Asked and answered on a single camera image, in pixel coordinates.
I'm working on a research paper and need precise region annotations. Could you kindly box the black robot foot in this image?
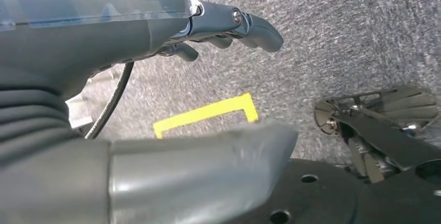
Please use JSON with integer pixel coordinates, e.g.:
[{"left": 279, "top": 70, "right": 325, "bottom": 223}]
[{"left": 313, "top": 85, "right": 441, "bottom": 183}]

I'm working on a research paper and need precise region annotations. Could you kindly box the yellow floor tape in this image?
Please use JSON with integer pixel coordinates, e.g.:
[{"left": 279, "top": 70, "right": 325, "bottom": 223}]
[{"left": 152, "top": 93, "right": 260, "bottom": 140}]

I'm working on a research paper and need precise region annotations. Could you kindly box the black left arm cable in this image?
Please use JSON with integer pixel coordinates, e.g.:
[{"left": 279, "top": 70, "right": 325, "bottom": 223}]
[{"left": 84, "top": 61, "right": 135, "bottom": 140}]

